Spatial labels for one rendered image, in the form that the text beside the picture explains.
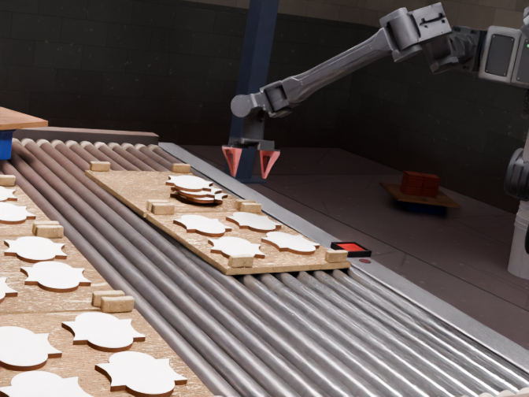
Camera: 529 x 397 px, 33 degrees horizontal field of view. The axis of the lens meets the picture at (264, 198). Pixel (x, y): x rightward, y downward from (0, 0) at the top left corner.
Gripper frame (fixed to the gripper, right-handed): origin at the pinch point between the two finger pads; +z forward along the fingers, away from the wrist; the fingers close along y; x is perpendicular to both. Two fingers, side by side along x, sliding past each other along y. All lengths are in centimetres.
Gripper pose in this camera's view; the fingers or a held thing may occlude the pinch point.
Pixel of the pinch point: (249, 174)
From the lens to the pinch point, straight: 236.0
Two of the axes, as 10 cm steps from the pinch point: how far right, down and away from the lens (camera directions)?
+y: 8.3, 0.4, 5.6
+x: -5.5, -1.0, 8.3
